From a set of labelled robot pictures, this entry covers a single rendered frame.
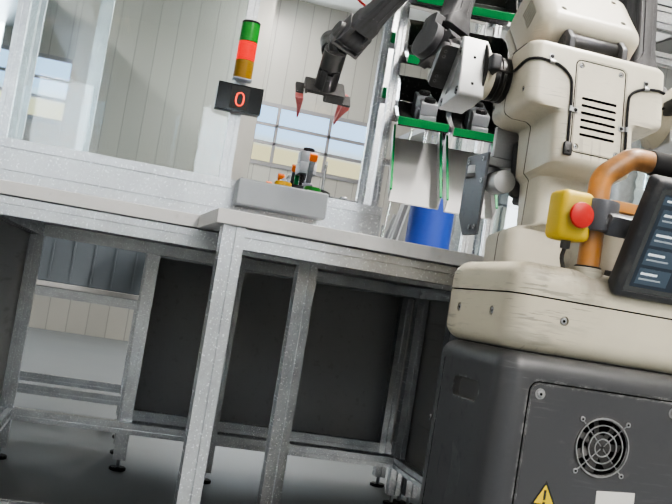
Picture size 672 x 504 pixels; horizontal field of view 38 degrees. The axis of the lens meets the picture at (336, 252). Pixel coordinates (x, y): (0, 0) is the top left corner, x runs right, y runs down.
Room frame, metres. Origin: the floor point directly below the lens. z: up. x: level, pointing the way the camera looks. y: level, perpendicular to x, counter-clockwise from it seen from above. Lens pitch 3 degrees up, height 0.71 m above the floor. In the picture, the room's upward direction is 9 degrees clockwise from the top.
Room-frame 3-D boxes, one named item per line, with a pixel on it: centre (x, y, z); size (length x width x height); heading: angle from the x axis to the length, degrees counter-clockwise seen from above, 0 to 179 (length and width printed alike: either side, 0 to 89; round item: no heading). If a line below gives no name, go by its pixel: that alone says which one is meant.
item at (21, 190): (2.88, 0.20, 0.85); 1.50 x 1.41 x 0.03; 102
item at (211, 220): (2.30, -0.11, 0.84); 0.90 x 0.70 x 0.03; 105
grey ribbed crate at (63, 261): (4.32, 1.15, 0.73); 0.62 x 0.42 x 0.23; 102
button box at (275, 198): (2.22, 0.15, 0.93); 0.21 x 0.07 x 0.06; 102
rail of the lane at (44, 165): (2.24, 0.35, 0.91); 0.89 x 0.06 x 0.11; 102
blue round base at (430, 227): (3.36, -0.31, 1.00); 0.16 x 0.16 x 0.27
